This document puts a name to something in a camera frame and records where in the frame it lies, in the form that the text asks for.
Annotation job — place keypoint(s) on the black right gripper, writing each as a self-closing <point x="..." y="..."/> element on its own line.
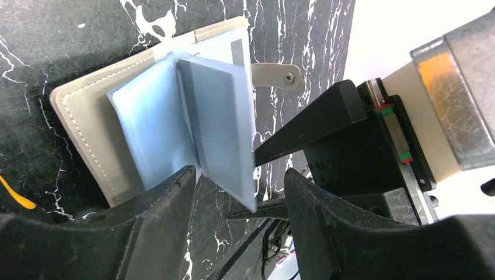
<point x="372" y="160"/>

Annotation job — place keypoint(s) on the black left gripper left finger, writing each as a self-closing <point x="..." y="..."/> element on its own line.
<point x="142" y="238"/>

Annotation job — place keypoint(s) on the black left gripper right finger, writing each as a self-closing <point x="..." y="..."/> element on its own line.
<point x="335" y="239"/>

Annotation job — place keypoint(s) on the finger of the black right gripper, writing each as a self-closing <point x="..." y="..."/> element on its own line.
<point x="272" y="208"/>

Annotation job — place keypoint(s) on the yellow black screwdriver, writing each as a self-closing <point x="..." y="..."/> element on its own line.
<point x="14" y="203"/>

